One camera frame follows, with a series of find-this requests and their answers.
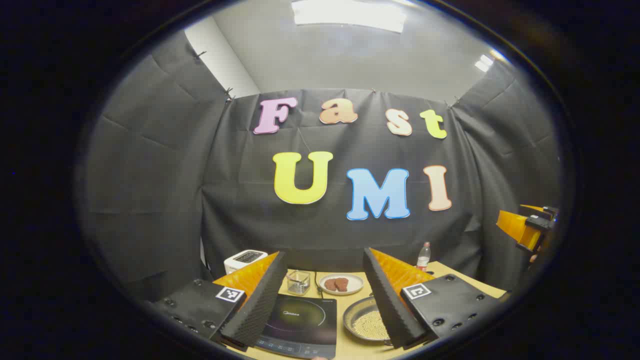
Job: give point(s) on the black induction cooktop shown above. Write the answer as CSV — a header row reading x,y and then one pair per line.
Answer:
x,y
305,320

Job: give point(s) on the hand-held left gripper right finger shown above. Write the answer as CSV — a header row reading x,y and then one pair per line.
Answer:
x,y
387,305

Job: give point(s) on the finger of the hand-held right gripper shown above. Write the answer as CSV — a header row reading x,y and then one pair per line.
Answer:
x,y
515,226
542,209

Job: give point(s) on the large ceiling light panel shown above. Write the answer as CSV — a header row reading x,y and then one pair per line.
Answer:
x,y
350,15

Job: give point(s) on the brown meat slice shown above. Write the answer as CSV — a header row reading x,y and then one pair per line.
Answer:
x,y
342,284
330,284

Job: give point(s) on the plastic bottle with red label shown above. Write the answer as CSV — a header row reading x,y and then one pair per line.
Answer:
x,y
423,259

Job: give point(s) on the pile of soybeans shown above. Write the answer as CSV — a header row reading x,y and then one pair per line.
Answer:
x,y
372,326

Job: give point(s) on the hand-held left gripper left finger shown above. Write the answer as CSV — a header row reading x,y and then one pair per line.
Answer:
x,y
256,310

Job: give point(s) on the black backdrop cloth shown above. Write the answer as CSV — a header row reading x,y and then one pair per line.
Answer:
x,y
225,175

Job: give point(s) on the white toaster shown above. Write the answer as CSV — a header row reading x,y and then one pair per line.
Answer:
x,y
242,260

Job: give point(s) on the white plate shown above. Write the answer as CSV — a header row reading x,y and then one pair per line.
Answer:
x,y
356,284

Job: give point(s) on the small ceiling light panel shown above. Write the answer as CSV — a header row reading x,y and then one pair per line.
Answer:
x,y
484,62

